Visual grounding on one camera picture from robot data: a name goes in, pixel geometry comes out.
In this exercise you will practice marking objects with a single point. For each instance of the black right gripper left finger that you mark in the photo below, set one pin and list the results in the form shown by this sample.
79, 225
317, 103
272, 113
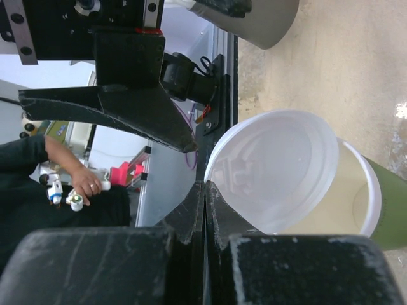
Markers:
162, 264

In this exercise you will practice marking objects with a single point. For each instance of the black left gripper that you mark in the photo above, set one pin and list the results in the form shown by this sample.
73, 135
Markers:
125, 41

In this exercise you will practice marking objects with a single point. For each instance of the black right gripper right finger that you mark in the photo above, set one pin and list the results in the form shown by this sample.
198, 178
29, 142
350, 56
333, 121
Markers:
249, 267

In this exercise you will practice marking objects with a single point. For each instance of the white plastic cup lid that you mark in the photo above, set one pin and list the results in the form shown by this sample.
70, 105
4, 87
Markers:
273, 169

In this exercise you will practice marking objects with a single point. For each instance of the green paper cup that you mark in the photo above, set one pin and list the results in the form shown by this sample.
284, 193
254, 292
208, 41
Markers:
364, 198

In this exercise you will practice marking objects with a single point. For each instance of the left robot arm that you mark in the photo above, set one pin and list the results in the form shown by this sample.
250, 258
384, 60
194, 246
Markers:
181, 82

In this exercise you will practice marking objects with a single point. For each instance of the person's hand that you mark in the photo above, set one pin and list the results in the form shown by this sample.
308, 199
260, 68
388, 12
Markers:
85, 183

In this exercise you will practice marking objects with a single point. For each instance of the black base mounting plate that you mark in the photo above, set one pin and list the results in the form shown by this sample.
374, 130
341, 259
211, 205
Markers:
224, 107

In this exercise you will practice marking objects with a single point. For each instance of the white handheld device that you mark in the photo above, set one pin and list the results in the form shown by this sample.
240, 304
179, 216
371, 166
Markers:
55, 179

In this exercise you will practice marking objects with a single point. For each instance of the person in black clothing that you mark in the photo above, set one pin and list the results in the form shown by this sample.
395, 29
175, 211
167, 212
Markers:
24, 204

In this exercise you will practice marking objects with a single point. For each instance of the grey metal cup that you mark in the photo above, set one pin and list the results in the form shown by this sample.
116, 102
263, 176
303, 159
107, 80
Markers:
264, 26

